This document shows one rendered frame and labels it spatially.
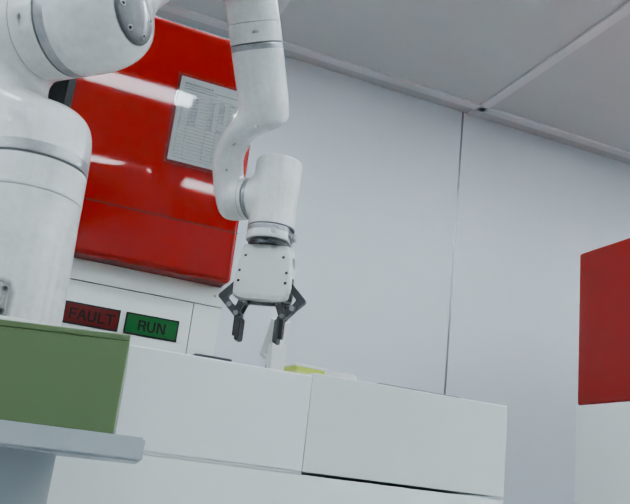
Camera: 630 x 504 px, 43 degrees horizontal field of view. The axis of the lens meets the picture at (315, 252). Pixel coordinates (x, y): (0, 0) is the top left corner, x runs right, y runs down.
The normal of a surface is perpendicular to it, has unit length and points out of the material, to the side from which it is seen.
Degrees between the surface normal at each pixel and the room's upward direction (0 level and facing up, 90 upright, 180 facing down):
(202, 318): 90
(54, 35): 137
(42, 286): 89
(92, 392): 90
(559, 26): 180
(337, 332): 90
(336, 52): 180
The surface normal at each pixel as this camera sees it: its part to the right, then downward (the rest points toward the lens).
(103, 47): 0.21, 0.73
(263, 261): -0.13, -0.27
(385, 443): 0.38, -0.23
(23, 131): 0.18, -0.27
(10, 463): 0.73, -0.12
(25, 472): 0.88, -0.04
